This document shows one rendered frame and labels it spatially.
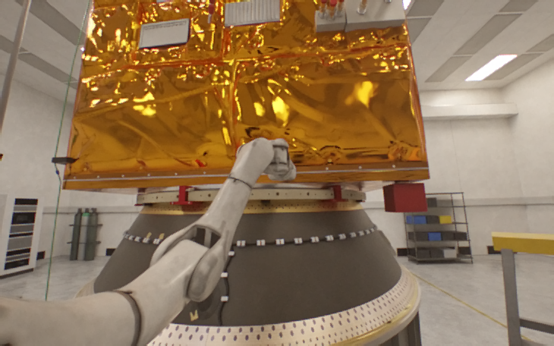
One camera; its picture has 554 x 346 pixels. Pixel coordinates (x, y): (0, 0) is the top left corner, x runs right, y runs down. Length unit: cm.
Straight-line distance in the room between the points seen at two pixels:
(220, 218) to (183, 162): 76
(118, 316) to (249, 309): 63
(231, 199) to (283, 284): 53
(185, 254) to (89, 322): 16
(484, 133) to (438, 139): 149
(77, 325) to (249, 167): 34
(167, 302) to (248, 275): 57
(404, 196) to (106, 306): 110
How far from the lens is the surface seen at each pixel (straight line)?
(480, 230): 853
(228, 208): 43
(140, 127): 132
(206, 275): 37
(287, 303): 88
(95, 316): 27
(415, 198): 118
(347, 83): 116
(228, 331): 87
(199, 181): 113
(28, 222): 840
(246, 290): 88
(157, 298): 33
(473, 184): 850
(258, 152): 47
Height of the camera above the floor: 164
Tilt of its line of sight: 9 degrees up
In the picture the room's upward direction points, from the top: 1 degrees counter-clockwise
